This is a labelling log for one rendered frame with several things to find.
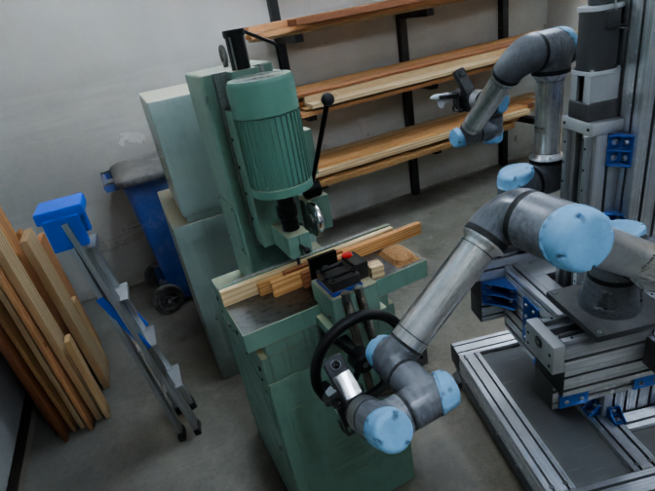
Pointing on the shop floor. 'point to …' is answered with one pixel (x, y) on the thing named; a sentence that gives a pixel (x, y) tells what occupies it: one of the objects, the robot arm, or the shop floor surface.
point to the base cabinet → (315, 433)
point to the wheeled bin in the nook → (152, 226)
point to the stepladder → (49, 217)
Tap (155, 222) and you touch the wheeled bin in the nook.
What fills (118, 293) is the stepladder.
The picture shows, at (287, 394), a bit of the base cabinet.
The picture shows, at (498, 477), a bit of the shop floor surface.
